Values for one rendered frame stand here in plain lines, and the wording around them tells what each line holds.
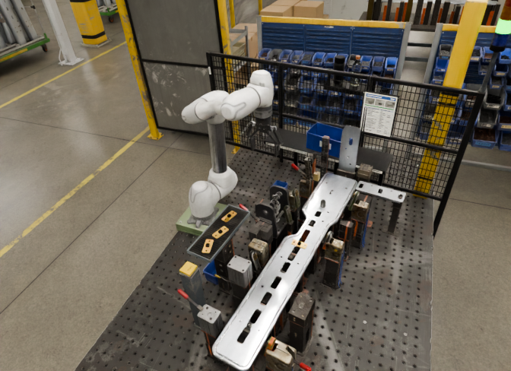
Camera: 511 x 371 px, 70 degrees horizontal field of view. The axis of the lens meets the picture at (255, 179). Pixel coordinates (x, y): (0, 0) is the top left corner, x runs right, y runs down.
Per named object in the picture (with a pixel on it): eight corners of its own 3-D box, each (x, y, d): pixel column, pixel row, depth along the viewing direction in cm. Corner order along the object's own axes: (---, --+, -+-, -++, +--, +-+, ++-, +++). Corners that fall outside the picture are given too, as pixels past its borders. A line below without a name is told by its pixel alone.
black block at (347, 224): (348, 264, 221) (353, 230, 203) (331, 258, 225) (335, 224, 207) (353, 255, 226) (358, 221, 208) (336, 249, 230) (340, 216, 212)
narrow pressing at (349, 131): (354, 173, 242) (360, 128, 221) (338, 169, 246) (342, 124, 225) (354, 172, 242) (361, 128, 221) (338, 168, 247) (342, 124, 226)
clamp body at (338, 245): (338, 293, 205) (344, 252, 184) (317, 284, 211) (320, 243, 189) (343, 280, 212) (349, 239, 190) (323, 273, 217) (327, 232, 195)
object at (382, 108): (391, 138, 245) (399, 96, 227) (357, 131, 255) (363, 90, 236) (391, 137, 247) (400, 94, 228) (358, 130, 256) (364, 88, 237)
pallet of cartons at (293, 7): (306, 81, 604) (309, 14, 540) (262, 76, 633) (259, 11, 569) (326, 56, 689) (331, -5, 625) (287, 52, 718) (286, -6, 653)
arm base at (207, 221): (184, 227, 244) (183, 221, 241) (195, 205, 261) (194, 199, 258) (211, 231, 241) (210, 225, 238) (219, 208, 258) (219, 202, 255)
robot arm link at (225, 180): (204, 195, 259) (225, 180, 272) (221, 205, 251) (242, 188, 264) (191, 94, 211) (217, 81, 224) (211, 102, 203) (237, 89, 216)
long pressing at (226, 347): (252, 378, 144) (252, 376, 143) (206, 351, 154) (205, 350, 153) (359, 182, 236) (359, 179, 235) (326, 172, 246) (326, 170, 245)
